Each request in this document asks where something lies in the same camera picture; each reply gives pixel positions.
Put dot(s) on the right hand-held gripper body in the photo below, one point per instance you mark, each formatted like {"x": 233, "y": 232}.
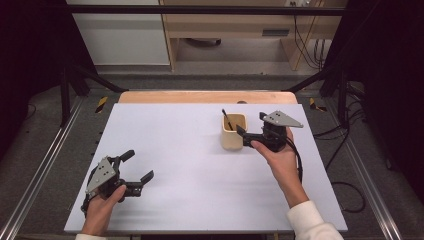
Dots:
{"x": 275, "y": 133}

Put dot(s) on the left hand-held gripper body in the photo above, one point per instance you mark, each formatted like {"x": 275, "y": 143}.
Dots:
{"x": 103, "y": 173}

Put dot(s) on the beige square cup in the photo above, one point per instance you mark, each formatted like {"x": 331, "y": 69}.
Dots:
{"x": 231, "y": 140}

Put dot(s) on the thin black pen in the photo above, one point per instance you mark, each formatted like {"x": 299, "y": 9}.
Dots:
{"x": 228, "y": 121}

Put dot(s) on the person's right hand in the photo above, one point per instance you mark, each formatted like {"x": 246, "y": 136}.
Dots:
{"x": 283, "y": 163}

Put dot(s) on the person's left hand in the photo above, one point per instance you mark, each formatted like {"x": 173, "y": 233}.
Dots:
{"x": 101, "y": 213}

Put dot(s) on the yellow black tape strip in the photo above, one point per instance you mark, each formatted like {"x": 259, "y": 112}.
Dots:
{"x": 101, "y": 104}
{"x": 313, "y": 105}

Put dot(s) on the white table board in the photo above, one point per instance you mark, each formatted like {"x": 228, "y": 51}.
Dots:
{"x": 200, "y": 200}

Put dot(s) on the black metal stand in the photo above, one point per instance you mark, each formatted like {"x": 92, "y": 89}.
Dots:
{"x": 342, "y": 100}
{"x": 65, "y": 100}

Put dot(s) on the light wooden desk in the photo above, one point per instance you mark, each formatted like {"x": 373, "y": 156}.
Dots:
{"x": 230, "y": 23}

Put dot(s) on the white cabinet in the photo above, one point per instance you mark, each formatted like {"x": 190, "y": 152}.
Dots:
{"x": 123, "y": 40}

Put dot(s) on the white power strip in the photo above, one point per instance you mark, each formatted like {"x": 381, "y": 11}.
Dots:
{"x": 300, "y": 2}

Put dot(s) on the black curtain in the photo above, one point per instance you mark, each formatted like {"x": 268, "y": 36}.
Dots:
{"x": 30, "y": 66}
{"x": 393, "y": 83}

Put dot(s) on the aluminium floor rail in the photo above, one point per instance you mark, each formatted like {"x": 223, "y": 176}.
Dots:
{"x": 366, "y": 180}
{"x": 40, "y": 166}

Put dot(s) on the black horizontal frame bar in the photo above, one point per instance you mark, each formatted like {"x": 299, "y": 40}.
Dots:
{"x": 200, "y": 10}

